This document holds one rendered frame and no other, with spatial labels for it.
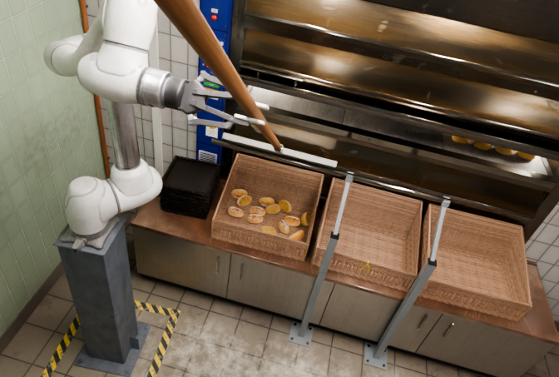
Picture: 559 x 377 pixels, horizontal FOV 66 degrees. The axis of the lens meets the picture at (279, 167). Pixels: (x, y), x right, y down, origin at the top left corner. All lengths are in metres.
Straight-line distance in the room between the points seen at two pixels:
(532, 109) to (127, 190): 1.93
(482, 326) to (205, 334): 1.58
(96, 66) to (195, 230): 1.62
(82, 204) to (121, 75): 0.88
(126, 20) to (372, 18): 1.37
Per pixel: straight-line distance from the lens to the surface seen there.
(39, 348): 2.95
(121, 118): 1.72
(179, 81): 1.01
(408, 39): 2.18
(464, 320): 2.66
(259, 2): 2.21
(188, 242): 2.54
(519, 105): 2.43
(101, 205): 1.85
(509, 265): 2.92
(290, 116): 2.45
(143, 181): 1.87
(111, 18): 1.06
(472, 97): 2.36
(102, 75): 1.06
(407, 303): 2.46
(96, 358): 2.83
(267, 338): 2.86
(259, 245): 2.45
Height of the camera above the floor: 2.50
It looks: 40 degrees down
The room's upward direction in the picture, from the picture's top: 11 degrees clockwise
